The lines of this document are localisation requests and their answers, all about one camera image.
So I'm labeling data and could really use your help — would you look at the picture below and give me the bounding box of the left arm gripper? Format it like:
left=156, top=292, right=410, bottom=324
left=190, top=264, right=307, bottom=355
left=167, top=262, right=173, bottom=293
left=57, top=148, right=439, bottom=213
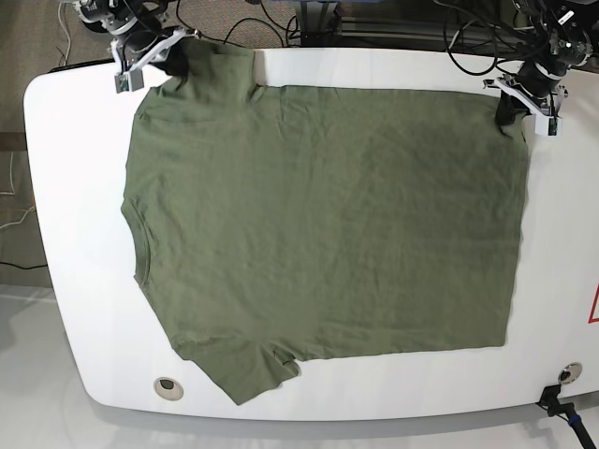
left=484, top=63, right=567, bottom=138

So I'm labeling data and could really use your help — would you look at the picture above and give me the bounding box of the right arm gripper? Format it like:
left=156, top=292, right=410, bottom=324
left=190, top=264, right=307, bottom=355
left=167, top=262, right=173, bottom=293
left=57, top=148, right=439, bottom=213
left=110, top=26, right=199, bottom=78

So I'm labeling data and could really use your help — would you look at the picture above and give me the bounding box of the olive green T-shirt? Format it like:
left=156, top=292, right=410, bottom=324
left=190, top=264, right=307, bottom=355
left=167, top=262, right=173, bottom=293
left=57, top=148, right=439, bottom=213
left=122, top=42, right=529, bottom=405

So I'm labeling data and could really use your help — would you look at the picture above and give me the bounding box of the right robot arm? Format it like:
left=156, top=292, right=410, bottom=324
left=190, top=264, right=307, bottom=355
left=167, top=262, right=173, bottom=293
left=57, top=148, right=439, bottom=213
left=68, top=0, right=201, bottom=77

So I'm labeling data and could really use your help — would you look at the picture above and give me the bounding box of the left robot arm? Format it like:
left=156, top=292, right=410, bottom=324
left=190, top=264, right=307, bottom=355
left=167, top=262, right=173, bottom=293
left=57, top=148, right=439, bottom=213
left=485, top=1, right=598, bottom=137

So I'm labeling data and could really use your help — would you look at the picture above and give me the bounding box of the red triangle sticker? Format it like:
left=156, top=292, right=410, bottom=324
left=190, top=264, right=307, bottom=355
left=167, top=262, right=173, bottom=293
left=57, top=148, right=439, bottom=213
left=588, top=285, right=599, bottom=324

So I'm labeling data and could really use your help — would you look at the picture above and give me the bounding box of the right silver table grommet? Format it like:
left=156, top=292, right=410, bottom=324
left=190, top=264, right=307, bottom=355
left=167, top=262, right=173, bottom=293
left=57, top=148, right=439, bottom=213
left=558, top=362, right=583, bottom=384

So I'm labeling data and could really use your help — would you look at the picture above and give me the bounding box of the silver table grommet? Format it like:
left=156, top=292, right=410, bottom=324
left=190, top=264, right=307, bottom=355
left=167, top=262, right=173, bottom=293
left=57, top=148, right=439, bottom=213
left=558, top=362, right=583, bottom=384
left=153, top=377, right=183, bottom=401

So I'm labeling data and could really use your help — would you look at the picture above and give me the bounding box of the left silver table grommet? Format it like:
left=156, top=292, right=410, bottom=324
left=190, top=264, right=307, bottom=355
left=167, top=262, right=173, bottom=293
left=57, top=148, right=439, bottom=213
left=153, top=377, right=183, bottom=401

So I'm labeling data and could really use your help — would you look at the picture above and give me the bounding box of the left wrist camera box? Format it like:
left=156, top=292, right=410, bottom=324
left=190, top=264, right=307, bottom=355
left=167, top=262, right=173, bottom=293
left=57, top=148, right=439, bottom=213
left=534, top=115, right=562, bottom=138

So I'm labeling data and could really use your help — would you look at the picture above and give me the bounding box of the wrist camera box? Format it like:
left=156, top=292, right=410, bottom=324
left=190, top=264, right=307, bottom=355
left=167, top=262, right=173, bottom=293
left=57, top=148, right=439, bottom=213
left=534, top=115, right=562, bottom=138
left=114, top=70, right=144, bottom=94

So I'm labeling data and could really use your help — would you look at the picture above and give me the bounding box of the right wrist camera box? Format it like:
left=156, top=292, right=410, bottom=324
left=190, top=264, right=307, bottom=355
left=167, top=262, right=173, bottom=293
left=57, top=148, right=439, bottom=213
left=114, top=70, right=144, bottom=94

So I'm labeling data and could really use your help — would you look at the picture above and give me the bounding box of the white floor cable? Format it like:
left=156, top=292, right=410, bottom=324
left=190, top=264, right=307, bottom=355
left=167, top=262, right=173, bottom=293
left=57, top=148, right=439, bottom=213
left=55, top=0, right=74, bottom=66

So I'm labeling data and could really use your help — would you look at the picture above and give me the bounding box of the black aluminium frame post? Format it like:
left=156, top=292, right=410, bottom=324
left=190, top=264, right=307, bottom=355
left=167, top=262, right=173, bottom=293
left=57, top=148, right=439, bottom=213
left=294, top=1, right=341, bottom=48

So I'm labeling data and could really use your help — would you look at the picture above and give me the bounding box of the black clamp with cable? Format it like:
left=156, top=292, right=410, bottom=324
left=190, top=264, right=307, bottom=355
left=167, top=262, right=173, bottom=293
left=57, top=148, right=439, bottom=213
left=536, top=384, right=596, bottom=449

